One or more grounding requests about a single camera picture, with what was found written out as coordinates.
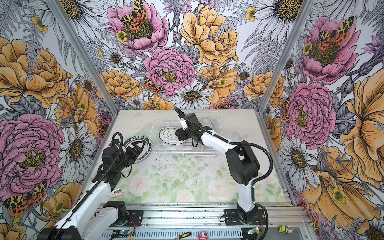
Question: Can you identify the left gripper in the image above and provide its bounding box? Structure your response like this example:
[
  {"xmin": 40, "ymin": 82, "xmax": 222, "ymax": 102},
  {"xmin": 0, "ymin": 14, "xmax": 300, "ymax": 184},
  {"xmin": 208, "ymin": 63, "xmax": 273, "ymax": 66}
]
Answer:
[{"xmin": 115, "ymin": 141, "xmax": 146, "ymax": 171}]

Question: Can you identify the white plate cloud emblem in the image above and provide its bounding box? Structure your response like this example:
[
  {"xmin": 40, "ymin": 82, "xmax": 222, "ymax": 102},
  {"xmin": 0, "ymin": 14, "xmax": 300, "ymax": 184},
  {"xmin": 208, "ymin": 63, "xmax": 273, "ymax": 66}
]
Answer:
[{"xmin": 159, "ymin": 127, "xmax": 183, "ymax": 145}]

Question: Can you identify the green red rimmed plate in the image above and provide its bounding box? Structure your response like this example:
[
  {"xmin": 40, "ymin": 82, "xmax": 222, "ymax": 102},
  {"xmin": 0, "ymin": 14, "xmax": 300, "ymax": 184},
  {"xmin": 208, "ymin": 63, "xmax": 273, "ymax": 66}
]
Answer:
[{"xmin": 124, "ymin": 135, "xmax": 152, "ymax": 164}]

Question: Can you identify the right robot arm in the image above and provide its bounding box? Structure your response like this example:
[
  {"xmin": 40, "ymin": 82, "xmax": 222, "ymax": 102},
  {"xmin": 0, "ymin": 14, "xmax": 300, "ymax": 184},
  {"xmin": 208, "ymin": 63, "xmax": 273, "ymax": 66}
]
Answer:
[{"xmin": 176, "ymin": 108, "xmax": 260, "ymax": 224}]

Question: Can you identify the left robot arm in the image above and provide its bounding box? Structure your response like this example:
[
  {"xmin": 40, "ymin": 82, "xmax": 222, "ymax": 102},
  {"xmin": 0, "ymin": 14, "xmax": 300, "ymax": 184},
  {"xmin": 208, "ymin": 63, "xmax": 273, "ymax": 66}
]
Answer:
[{"xmin": 37, "ymin": 142, "xmax": 144, "ymax": 240}]

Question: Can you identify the blue white porcelain bowl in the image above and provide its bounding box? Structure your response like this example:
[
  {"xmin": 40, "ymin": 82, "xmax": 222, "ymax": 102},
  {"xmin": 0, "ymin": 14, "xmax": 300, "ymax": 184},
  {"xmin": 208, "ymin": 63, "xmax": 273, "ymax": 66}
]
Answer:
[{"xmin": 200, "ymin": 119, "xmax": 214, "ymax": 129}]

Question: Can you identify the pink round object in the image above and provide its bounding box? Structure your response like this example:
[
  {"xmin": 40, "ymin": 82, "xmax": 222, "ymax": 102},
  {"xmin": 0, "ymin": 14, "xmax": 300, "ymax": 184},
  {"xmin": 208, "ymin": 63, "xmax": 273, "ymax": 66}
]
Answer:
[{"xmin": 198, "ymin": 231, "xmax": 209, "ymax": 240}]

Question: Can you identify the small green display device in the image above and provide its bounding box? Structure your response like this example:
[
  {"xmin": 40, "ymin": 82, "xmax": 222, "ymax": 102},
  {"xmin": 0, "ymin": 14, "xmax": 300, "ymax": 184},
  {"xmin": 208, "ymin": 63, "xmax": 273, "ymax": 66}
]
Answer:
[{"xmin": 278, "ymin": 225, "xmax": 293, "ymax": 234}]

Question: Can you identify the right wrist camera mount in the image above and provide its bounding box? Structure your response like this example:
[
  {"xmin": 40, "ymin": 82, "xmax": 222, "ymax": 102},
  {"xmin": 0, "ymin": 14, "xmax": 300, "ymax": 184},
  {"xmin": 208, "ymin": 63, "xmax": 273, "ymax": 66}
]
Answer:
[{"xmin": 179, "ymin": 118, "xmax": 188, "ymax": 130}]

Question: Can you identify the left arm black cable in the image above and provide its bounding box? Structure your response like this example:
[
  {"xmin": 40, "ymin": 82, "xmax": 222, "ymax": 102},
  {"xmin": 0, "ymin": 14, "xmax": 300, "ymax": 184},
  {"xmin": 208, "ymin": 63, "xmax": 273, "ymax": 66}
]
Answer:
[{"xmin": 53, "ymin": 131, "xmax": 133, "ymax": 232}]

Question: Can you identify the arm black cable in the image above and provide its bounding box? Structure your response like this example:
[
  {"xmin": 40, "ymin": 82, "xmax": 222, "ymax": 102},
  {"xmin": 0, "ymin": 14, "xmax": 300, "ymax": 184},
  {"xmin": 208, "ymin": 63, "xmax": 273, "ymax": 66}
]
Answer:
[
  {"xmin": 173, "ymin": 106, "xmax": 274, "ymax": 186},
  {"xmin": 53, "ymin": 131, "xmax": 133, "ymax": 232}
]

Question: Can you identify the white wire dish rack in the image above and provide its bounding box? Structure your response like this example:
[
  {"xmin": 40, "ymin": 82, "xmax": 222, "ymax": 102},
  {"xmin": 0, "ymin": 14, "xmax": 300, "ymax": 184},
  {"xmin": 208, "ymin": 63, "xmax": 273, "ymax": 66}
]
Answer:
[{"xmin": 148, "ymin": 111, "xmax": 218, "ymax": 157}]

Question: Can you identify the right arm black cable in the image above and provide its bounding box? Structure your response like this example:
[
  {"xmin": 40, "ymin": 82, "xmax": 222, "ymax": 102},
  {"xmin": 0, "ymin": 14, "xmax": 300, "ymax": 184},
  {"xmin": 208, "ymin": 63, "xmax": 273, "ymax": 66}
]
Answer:
[{"xmin": 173, "ymin": 106, "xmax": 274, "ymax": 186}]

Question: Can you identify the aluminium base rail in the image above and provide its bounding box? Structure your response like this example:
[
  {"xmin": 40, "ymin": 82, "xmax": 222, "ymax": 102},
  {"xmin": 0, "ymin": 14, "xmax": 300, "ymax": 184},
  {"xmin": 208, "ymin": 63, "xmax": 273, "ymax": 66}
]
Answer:
[{"xmin": 56, "ymin": 203, "xmax": 310, "ymax": 230}]

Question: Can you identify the yellow handled screwdriver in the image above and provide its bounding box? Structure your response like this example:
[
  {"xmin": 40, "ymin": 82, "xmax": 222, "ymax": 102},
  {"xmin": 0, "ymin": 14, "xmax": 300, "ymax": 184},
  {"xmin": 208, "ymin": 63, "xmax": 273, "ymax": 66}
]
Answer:
[{"xmin": 173, "ymin": 232, "xmax": 192, "ymax": 240}]

